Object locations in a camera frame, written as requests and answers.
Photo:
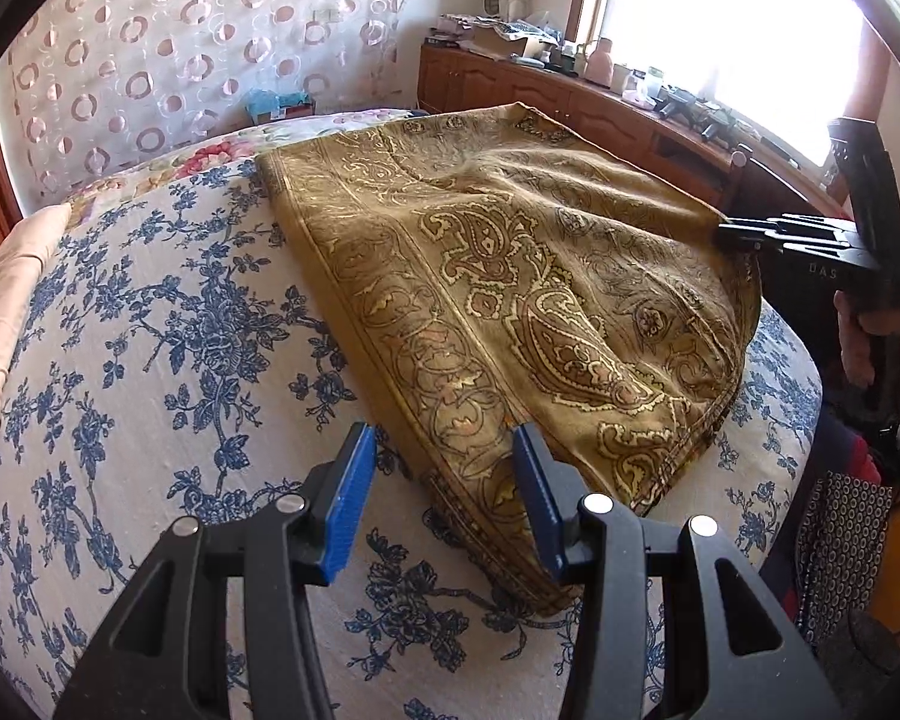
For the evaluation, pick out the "mustard patterned shirt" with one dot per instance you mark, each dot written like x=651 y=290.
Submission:
x=495 y=277

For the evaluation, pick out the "teal box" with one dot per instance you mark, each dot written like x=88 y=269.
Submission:
x=279 y=105

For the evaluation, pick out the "person's right hand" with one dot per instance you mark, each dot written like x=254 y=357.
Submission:
x=870 y=349

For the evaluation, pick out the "dark dotted cloth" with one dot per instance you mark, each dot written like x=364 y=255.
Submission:
x=844 y=555

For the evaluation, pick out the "pink thermos jug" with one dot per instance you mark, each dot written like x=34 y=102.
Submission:
x=601 y=64

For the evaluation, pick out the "window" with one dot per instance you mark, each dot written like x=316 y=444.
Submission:
x=720 y=15

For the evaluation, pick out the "sheer circle-patterned curtain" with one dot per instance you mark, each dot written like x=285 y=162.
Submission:
x=195 y=37

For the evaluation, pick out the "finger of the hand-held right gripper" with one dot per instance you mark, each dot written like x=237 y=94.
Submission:
x=787 y=225
x=787 y=243

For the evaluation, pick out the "wooden post with knob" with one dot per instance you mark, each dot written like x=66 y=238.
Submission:
x=739 y=184

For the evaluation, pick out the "wooden cabinet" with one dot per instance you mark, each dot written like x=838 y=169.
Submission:
x=540 y=94

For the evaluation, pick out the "pink floral quilt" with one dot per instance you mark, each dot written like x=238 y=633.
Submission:
x=210 y=154

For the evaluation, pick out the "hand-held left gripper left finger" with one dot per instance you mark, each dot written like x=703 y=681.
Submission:
x=349 y=510

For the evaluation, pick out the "patterned cloth on cabinet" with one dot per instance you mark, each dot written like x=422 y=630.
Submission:
x=495 y=26

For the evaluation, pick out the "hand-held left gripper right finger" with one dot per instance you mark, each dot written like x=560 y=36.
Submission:
x=544 y=510

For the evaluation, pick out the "white plastic jar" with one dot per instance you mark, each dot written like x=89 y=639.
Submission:
x=641 y=84

